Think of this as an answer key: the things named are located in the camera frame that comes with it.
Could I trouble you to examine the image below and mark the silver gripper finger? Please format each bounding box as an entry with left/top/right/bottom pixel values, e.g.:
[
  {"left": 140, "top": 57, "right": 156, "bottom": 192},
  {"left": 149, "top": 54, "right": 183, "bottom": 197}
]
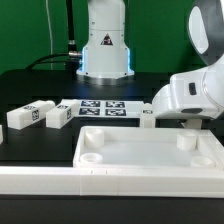
[{"left": 182, "top": 119, "right": 202, "bottom": 130}]

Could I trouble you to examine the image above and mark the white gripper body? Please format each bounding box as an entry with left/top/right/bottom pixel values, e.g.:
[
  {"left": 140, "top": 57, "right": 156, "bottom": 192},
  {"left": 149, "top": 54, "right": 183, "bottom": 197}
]
[{"left": 152, "top": 65, "right": 224, "bottom": 119}]

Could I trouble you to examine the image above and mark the white desk top tray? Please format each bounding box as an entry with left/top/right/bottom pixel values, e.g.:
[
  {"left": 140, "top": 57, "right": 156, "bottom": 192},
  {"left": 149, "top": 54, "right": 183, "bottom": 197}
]
[{"left": 73, "top": 126, "right": 224, "bottom": 170}]

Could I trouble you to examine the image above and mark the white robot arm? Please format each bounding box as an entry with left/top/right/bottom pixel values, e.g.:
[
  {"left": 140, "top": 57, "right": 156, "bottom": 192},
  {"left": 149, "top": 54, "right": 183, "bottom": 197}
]
[{"left": 77, "top": 0, "right": 224, "bottom": 128}]

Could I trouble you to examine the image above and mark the white L-shaped fence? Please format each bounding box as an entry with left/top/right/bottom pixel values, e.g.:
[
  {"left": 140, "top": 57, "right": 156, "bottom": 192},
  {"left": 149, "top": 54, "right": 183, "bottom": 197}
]
[{"left": 0, "top": 129, "right": 224, "bottom": 199}]

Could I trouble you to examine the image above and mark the white marker sheet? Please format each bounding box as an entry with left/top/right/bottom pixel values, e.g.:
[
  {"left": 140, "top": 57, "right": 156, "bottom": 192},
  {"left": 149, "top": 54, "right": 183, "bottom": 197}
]
[{"left": 58, "top": 99, "right": 143, "bottom": 118}]

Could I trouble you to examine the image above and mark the black cable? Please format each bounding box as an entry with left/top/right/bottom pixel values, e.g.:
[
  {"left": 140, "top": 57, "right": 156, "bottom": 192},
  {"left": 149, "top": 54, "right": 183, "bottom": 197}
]
[{"left": 25, "top": 0, "right": 83, "bottom": 71}]

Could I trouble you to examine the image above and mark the white cable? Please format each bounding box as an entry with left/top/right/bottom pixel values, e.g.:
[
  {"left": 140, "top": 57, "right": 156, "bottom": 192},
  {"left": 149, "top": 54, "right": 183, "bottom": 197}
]
[{"left": 45, "top": 0, "right": 54, "bottom": 71}]

